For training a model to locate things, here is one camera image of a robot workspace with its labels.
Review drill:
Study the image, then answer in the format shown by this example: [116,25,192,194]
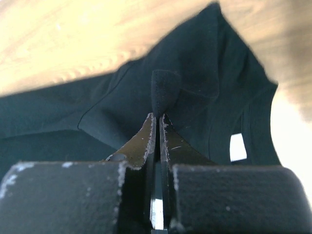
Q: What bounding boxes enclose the black t shirt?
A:
[0,3,280,175]

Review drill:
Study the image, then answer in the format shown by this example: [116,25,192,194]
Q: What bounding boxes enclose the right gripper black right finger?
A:
[159,116,308,234]

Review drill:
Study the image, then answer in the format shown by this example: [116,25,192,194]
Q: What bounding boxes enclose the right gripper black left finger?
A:
[0,114,156,234]

